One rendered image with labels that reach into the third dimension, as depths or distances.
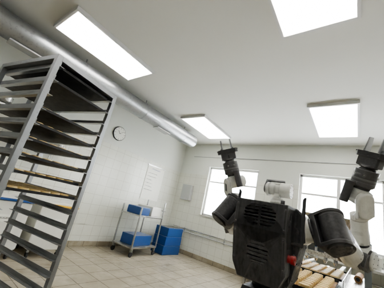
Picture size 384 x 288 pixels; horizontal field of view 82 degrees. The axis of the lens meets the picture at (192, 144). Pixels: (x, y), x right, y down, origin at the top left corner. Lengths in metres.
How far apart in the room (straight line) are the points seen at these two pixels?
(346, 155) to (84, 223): 5.36
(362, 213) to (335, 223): 0.20
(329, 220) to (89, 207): 4.53
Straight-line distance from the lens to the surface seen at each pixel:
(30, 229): 1.96
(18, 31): 3.62
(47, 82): 1.49
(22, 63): 1.86
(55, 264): 1.72
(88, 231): 5.17
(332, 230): 0.99
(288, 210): 0.88
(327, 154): 5.39
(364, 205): 1.16
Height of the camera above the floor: 1.15
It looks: 16 degrees up
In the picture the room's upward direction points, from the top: 13 degrees clockwise
